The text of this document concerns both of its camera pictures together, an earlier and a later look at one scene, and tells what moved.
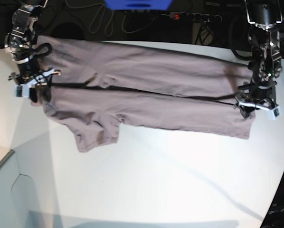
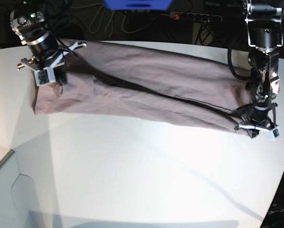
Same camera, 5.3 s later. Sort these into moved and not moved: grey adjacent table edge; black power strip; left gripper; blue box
Moved: left gripper
Not moved: black power strip; blue box; grey adjacent table edge
